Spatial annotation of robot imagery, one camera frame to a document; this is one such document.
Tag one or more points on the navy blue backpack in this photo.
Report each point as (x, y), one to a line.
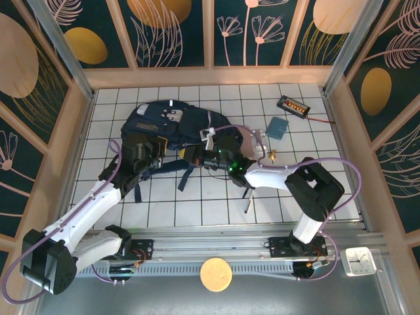
(183, 124)

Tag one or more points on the black silver pen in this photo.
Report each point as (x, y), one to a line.
(247, 206)

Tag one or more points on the small blue notebook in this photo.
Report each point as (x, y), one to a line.
(277, 128)

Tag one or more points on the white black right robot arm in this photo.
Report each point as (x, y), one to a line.
(269, 177)

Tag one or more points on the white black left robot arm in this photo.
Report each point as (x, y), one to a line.
(82, 213)

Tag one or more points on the white holder with silver tube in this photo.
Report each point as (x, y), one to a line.
(263, 135)

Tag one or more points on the small brass knob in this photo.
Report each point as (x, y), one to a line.
(272, 155)

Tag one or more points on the black board with yellow connectors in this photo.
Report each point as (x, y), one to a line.
(292, 105)

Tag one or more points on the round cork disc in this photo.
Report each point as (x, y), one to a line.
(216, 275)

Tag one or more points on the white square clock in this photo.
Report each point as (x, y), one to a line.
(358, 262)

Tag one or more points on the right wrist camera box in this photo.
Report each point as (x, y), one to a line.
(206, 136)

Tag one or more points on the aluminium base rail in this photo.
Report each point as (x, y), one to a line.
(210, 244)

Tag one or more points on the aluminium corner post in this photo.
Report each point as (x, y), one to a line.
(351, 42)
(65, 55)

